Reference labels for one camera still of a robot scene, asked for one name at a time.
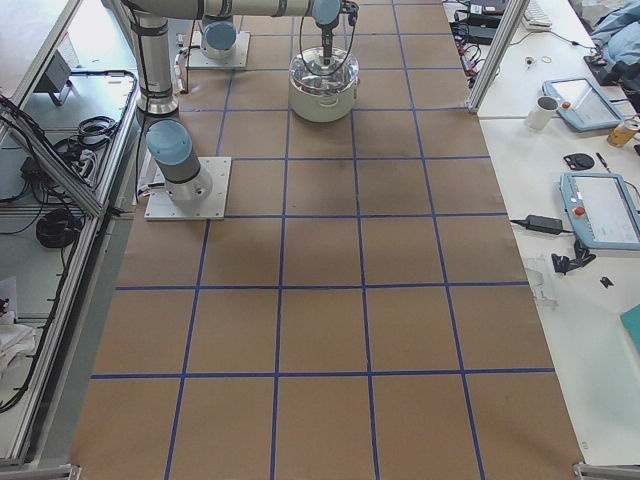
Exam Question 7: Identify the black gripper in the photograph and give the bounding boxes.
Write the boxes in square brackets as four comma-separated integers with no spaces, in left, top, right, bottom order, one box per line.
[320,23,334,64]

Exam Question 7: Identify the glass pot lid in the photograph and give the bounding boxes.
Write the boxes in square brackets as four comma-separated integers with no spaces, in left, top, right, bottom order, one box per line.
[289,47,359,97]

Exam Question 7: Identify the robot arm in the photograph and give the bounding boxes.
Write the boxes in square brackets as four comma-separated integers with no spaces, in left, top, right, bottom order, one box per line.
[200,16,237,60]
[116,1,358,118]

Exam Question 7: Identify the pale green steel pot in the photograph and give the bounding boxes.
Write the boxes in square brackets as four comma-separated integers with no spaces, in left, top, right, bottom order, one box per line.
[289,74,359,123]

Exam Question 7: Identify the white mug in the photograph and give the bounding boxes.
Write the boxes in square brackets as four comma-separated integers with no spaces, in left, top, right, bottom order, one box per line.
[524,95,559,131]

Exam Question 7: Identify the far blue teach pendant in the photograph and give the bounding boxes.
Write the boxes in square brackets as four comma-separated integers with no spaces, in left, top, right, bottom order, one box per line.
[542,77,624,132]

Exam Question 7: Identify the blue teach pendant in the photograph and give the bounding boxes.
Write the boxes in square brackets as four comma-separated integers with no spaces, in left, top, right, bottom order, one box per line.
[559,172,639,251]
[542,77,624,132]

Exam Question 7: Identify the black computer mouse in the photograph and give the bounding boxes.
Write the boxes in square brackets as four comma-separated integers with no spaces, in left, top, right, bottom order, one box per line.
[563,153,595,171]

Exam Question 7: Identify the black power adapter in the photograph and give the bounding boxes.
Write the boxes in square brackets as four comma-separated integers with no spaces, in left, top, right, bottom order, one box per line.
[524,215,565,235]

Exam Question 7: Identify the yellow drink can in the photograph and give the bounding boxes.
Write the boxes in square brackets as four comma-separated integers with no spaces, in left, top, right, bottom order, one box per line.
[606,118,639,148]

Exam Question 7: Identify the near blue teach pendant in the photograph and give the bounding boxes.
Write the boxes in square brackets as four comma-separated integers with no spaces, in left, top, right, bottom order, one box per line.
[559,172,639,251]

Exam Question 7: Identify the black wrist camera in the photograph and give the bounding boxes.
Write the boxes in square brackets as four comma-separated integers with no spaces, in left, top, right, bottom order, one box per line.
[340,0,359,27]

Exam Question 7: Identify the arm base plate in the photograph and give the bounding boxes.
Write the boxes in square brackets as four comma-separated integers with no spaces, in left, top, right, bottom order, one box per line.
[144,157,232,221]
[189,30,251,70]

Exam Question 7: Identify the aluminium frame post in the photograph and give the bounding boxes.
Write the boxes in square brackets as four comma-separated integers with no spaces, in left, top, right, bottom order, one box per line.
[466,0,528,113]

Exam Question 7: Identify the coiled black cables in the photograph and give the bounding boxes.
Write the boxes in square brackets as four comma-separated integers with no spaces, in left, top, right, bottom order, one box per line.
[35,207,84,249]

